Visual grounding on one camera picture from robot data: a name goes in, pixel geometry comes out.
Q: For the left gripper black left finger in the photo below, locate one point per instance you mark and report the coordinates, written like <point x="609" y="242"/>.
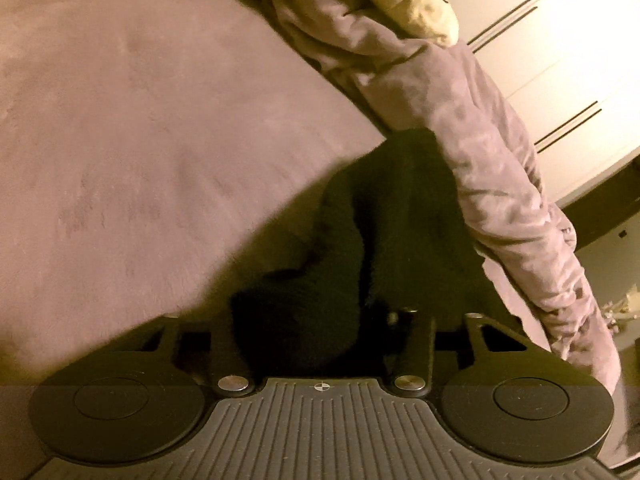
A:
<point x="140" y="395"/>

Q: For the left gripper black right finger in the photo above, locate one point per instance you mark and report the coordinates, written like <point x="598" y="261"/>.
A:
<point x="497" y="391"/>

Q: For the black knit sweater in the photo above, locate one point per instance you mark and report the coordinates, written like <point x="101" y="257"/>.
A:
<point x="389" y="234"/>

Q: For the white bouquet decoration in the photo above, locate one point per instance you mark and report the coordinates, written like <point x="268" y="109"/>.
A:
<point x="618" y="315"/>

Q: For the dark wooden door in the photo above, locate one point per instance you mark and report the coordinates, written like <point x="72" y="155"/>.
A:
<point x="608" y="205"/>

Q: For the purple fleece bed sheet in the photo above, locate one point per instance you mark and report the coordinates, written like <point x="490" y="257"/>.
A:
<point x="157" y="156"/>

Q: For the purple crumpled duvet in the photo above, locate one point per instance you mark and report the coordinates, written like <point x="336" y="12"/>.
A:
<point x="411" y="83"/>

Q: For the white wardrobe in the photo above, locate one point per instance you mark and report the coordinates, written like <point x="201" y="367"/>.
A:
<point x="570" y="68"/>

